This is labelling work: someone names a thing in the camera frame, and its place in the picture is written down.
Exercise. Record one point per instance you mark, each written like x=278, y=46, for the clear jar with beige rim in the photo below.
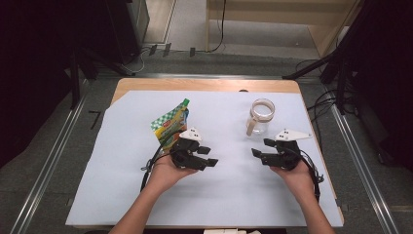
x=259, y=125

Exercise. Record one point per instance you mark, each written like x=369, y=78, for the person's right hand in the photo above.
x=297, y=180

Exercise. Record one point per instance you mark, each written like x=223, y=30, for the green and yellow refill pouch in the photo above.
x=170, y=123

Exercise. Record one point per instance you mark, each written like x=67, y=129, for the metal floor rail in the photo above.
x=45, y=169
x=363, y=169
x=207, y=76

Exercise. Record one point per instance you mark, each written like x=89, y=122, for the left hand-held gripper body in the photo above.
x=183, y=156

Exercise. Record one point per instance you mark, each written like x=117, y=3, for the person's left hand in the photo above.
x=167, y=177

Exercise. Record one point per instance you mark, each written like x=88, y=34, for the light wooden shelf unit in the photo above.
x=266, y=13

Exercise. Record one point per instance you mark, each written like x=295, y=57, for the black cabinet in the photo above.
x=130, y=29

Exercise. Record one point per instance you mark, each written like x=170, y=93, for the black metal stand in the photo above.
x=75, y=81
x=341, y=65

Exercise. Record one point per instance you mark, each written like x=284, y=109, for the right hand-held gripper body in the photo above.
x=284, y=156

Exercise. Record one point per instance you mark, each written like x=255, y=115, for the white paper sheet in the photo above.
x=227, y=195

